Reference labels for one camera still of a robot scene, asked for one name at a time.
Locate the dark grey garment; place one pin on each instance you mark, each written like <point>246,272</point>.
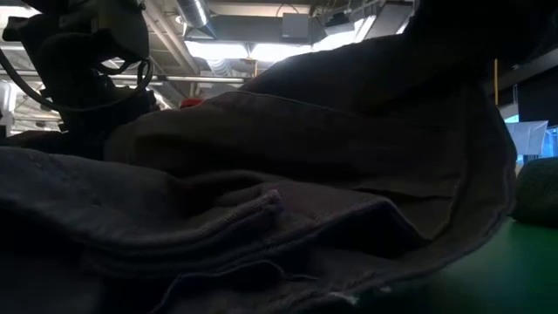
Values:
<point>261,174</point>

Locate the red plastic laundry bin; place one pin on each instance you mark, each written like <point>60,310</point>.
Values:
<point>191,103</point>

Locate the long ceiling light strip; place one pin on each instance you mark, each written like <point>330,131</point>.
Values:
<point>200,79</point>

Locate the white board by window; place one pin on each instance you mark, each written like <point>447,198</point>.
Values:
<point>529,137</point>

